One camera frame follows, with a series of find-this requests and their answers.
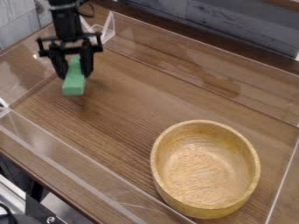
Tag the clear acrylic enclosure wall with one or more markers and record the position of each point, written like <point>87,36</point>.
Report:
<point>86,145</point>

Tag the green rectangular block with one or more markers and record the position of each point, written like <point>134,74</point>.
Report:
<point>74,84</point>

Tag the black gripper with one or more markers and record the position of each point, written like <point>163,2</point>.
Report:
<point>68,32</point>

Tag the light wooden bowl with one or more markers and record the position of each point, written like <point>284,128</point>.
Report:
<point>206,168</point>

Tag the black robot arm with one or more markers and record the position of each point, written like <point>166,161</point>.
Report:
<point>66,3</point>

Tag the black metal bracket with bolt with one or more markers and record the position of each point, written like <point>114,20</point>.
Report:
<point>37,211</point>

